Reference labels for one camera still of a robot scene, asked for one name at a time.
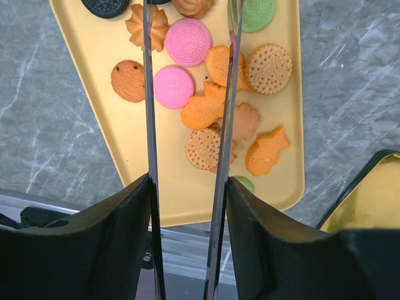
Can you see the left arm metal tong left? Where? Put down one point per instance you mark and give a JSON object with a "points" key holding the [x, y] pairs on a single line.
{"points": [[148, 16]]}

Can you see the left arm metal tong right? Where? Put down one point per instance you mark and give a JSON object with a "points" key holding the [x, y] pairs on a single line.
{"points": [[235, 22]]}

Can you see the round dotted biscuit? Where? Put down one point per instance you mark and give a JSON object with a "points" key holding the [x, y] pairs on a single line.
{"points": [[202, 149], [268, 68]]}

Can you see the round swirl butter cookie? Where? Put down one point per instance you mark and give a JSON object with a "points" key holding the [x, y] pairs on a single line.
{"points": [[193, 8]]}

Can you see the tan flower cookie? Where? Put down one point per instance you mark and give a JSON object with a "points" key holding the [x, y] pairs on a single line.
{"points": [[246, 121]]}

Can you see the orange fish cookie middle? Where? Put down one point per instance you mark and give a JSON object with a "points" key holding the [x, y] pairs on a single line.
{"points": [[202, 110]]}

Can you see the orange fish cookie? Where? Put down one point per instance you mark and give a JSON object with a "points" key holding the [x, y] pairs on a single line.
{"points": [[202, 110], [264, 153], [217, 64]]}

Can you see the orange fish cookie upper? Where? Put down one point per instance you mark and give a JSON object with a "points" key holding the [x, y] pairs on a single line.
{"points": [[217, 64]]}

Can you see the pink sandwich cookie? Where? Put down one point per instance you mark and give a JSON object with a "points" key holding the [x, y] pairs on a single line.
{"points": [[187, 42], [173, 86]]}

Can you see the yellow plastic tray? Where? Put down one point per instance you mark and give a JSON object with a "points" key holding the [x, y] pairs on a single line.
{"points": [[186, 193]]}

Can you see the orange fish cookie right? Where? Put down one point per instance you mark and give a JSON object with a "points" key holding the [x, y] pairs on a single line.
{"points": [[264, 153]]}

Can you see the green sandwich cookie far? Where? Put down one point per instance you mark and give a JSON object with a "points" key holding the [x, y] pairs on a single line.
{"points": [[257, 14]]}

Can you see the green sandwich cookie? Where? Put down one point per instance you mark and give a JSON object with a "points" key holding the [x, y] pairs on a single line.
{"points": [[257, 14], [247, 183]]}

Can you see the green sandwich cookie near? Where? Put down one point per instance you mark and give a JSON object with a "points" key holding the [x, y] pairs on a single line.
{"points": [[247, 183]]}

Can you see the chocolate chip cookie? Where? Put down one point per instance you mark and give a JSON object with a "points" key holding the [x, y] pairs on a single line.
{"points": [[127, 80]]}

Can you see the black sandwich cookie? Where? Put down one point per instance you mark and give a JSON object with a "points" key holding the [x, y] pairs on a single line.
{"points": [[106, 9]]}

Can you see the gold tin lid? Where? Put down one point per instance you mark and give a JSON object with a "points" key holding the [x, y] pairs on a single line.
{"points": [[371, 200]]}

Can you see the aluminium front rail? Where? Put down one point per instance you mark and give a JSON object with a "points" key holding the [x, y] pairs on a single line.
{"points": [[184, 248]]}

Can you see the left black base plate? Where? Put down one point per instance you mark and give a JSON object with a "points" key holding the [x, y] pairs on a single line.
{"points": [[32, 217]]}

